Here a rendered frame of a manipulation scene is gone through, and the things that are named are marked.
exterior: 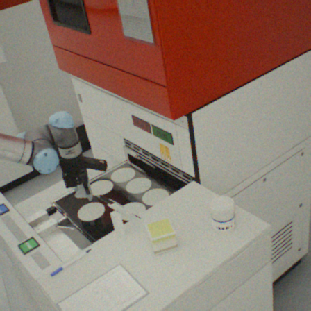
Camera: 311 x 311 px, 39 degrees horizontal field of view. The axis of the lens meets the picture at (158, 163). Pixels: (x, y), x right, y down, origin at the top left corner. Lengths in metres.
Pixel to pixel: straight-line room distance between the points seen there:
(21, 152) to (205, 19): 0.67
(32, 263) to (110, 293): 0.30
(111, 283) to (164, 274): 0.15
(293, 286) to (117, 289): 1.39
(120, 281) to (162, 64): 0.63
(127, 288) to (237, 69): 0.80
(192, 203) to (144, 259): 0.28
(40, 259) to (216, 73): 0.81
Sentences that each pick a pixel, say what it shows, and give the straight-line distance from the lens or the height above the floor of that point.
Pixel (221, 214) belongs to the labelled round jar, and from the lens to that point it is 1.27.
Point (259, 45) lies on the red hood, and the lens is 1.59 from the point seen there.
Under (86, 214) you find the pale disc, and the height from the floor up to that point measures 0.90.
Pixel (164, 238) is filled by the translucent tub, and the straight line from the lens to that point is 1.26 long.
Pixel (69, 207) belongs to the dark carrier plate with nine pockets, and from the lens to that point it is 1.68.
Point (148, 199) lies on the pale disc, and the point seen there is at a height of 0.90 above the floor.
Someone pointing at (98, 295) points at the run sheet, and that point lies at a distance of 1.24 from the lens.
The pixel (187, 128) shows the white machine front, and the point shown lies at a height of 1.17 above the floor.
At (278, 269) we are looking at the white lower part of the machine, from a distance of 2.33.
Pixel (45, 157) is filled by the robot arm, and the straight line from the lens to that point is 1.32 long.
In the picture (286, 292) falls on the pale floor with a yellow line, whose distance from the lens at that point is 2.43.
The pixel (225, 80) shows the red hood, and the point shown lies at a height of 1.27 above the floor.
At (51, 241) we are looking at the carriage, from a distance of 1.59.
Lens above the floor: 1.88
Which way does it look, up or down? 33 degrees down
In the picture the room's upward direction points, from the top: 11 degrees counter-clockwise
